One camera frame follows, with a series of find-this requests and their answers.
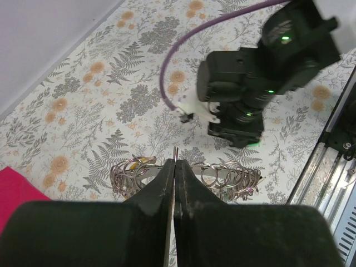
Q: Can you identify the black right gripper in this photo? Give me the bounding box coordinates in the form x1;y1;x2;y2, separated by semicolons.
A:
207;115;264;148

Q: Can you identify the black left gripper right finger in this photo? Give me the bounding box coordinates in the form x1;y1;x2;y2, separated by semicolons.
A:
174;160;343;266

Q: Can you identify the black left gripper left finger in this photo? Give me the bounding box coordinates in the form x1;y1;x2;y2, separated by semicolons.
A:
1;159;175;266

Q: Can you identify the grey metal key organiser ring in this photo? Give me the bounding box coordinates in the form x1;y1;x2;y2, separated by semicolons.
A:
110;146;264;202

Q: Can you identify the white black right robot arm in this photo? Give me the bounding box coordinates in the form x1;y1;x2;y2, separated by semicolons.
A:
196;1;340;149

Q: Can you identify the red folded cloth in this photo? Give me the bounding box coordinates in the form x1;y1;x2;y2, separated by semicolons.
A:
0;167;51;235

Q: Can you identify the floral table mat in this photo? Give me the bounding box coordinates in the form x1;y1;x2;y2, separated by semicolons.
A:
1;1;355;204

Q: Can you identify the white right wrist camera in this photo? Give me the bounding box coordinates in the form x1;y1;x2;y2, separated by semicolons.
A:
173;94;220;123

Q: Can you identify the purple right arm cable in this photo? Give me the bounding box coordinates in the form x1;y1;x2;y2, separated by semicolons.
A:
160;0;293;112

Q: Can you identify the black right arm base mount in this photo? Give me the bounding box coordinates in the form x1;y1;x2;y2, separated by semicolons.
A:
327;84;355;161

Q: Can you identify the aluminium front rail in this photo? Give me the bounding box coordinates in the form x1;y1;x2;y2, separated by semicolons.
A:
286;133;356;231

